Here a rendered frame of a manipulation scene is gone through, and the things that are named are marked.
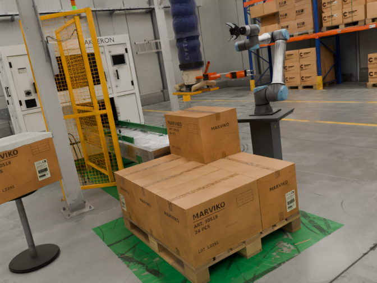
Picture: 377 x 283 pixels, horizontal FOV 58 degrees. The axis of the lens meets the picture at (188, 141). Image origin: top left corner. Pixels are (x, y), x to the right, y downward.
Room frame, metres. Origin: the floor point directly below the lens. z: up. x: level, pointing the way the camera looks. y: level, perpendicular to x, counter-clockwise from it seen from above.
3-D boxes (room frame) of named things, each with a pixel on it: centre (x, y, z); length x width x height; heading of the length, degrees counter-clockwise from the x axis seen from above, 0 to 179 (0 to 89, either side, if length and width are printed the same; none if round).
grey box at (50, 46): (3.56, 1.23, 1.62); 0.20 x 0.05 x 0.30; 31
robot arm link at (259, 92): (3.49, -0.83, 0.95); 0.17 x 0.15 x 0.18; 48
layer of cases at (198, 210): (2.66, -0.03, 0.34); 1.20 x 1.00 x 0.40; 31
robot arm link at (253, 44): (3.16, -0.72, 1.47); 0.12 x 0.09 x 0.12; 48
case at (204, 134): (3.08, -0.13, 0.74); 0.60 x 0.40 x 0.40; 30
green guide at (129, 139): (4.56, 1.09, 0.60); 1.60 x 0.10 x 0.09; 31
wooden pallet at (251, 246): (2.66, -0.03, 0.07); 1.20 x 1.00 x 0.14; 31
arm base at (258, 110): (3.49, -0.82, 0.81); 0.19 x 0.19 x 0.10
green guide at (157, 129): (4.84, 0.63, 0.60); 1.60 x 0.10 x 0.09; 31
